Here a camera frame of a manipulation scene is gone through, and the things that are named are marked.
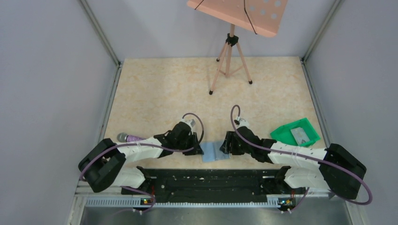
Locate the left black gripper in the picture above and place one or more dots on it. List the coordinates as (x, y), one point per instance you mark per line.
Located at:
(198, 151)

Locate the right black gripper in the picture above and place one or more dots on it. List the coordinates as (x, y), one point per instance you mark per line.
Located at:
(227, 147)

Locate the beige card holder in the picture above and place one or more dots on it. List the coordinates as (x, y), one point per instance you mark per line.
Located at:
(212, 152)

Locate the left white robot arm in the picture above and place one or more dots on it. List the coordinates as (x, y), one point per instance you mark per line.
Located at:
(106, 164)

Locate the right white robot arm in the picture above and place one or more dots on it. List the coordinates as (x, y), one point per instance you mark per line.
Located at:
(301, 167)

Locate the card in green bin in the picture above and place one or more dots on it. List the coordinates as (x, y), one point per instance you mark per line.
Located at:
(300, 135)

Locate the green plastic bin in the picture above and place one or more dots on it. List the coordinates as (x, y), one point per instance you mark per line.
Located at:
(284, 135)

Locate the purple glitter microphone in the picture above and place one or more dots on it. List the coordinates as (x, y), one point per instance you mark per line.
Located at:
(124, 137)

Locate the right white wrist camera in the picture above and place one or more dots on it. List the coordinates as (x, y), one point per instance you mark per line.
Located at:
(240, 122)

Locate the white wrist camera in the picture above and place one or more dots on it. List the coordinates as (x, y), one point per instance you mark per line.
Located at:
(190, 122)
(240, 122)

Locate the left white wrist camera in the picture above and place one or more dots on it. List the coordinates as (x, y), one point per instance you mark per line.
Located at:
(190, 122)

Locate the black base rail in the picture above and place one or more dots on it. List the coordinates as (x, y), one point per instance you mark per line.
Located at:
(215, 186)

